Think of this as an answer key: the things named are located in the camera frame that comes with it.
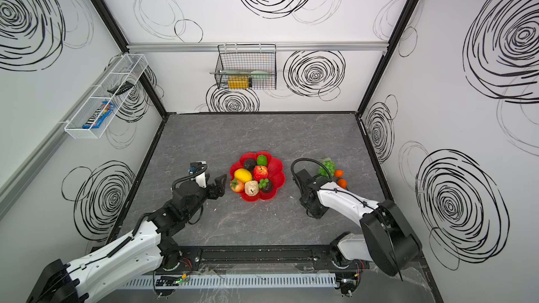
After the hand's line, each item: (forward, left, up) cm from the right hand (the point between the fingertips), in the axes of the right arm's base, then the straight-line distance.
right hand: (307, 206), depth 86 cm
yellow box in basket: (+40, +30, +33) cm, 60 cm away
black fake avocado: (+16, +25, +7) cm, 30 cm away
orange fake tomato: (+14, -15, +2) cm, 21 cm away
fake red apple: (+12, +20, +7) cm, 24 cm away
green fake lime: (+18, +20, +6) cm, 28 cm away
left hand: (+6, +35, +14) cm, 38 cm away
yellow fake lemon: (+11, +28, +5) cm, 30 cm away
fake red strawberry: (+4, +29, +9) cm, 31 cm away
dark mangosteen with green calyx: (+7, +18, +5) cm, 20 cm away
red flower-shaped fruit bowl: (+13, +13, +2) cm, 18 cm away
